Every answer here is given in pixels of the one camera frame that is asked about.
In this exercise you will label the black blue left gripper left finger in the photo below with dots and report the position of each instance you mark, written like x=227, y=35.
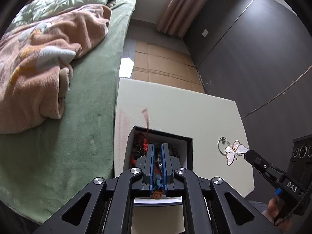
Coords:
x=149, y=168

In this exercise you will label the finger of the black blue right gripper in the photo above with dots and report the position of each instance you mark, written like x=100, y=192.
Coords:
x=257, y=161

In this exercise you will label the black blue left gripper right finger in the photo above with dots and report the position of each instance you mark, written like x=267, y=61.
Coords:
x=169, y=164

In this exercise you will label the white butterfly pendant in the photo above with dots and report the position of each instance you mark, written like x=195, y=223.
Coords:
x=234, y=151

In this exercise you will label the black open jewelry box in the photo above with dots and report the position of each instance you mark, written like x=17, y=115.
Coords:
x=137, y=146

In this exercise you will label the person's right hand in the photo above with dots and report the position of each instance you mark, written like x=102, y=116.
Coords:
x=272, y=211

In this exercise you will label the flattened cardboard sheets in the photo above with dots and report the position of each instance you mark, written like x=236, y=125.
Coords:
x=156, y=64

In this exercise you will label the green bed mattress cover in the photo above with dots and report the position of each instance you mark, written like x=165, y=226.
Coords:
x=44, y=167

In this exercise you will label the pink fleece blanket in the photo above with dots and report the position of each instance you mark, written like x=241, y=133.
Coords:
x=36, y=64

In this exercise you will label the brown window curtain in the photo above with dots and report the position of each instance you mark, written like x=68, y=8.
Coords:
x=178, y=15

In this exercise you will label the floral green pillow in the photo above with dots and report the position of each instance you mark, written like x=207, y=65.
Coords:
x=38, y=10

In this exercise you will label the white wall socket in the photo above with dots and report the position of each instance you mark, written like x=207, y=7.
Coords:
x=205, y=33

